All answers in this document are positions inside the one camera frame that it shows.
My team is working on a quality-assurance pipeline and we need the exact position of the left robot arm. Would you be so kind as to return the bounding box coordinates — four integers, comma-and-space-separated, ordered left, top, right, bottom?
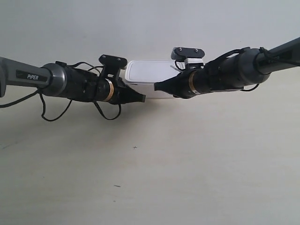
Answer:
0, 54, 146, 105

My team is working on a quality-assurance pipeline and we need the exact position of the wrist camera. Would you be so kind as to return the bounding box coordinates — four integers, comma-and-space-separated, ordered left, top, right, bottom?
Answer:
171, 47, 205, 71
98, 54, 128, 81

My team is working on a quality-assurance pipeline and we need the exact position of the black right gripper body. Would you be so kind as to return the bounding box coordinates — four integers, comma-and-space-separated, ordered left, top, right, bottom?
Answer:
172, 70, 199, 98

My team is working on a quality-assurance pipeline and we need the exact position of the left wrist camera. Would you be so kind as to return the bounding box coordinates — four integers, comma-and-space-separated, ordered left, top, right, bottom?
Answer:
98, 54, 128, 81

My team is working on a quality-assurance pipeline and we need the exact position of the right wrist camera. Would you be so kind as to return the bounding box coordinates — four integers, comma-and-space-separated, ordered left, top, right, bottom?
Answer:
171, 47, 205, 71

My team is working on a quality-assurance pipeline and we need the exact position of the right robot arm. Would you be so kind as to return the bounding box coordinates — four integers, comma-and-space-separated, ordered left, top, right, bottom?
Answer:
154, 38, 300, 99

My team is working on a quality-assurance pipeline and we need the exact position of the white lidded plastic container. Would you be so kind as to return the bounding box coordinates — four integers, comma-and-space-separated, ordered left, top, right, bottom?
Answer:
123, 60, 180, 99

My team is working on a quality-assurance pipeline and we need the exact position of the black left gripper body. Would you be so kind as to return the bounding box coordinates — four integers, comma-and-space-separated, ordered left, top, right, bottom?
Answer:
103, 78, 129, 105

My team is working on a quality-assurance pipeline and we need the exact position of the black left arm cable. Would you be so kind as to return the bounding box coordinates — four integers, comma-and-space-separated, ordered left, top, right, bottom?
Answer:
0, 61, 122, 122

